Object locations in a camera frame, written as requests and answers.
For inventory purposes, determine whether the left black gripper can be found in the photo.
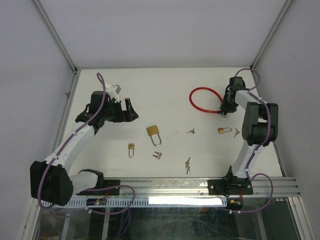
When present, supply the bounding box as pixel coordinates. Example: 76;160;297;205
102;98;138;123

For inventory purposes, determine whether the red cable lock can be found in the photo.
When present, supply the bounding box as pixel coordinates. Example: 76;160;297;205
188;86;223;115

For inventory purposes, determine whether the silver key pair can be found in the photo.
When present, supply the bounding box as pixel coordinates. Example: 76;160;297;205
152;151;163;160

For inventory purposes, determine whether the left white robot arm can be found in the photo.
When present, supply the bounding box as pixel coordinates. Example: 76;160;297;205
30;91;139;206

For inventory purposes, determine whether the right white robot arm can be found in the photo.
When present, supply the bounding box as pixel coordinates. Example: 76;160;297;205
220;76;279;194

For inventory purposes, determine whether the silver key bunch front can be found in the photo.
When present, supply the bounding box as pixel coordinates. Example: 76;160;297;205
185;157;191;175

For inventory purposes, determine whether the large brass padlock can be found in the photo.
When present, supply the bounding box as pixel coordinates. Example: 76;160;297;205
146;125;162;147

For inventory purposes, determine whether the small brass padlock right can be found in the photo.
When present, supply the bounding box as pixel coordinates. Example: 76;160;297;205
217;127;233;134

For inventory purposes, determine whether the small brass padlock long shackle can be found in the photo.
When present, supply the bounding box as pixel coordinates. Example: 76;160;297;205
128;143;135;158

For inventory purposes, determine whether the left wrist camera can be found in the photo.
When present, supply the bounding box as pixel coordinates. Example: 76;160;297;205
104;83;121;103

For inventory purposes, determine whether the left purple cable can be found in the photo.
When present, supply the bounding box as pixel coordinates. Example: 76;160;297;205
34;72;136;240

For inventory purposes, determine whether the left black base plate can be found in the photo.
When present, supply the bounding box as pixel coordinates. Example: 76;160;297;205
77;179;121;196

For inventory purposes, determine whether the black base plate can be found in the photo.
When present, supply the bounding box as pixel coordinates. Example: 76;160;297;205
77;179;121;196
207;179;254;197

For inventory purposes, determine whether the left aluminium frame post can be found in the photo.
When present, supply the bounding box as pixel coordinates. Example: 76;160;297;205
31;0;78;75

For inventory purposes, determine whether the aluminium frame post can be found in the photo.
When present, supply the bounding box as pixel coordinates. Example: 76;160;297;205
31;0;78;75
250;0;295;69

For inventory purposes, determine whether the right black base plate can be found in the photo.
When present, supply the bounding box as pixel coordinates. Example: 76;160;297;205
207;179;254;197

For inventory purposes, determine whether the white slotted cable duct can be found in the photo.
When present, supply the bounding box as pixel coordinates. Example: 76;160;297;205
67;197;228;208

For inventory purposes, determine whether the right aluminium frame post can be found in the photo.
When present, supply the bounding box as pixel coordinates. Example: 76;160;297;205
250;0;295;69

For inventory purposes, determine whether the aluminium mounting rail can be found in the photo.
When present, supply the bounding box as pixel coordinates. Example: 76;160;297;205
118;176;301;198

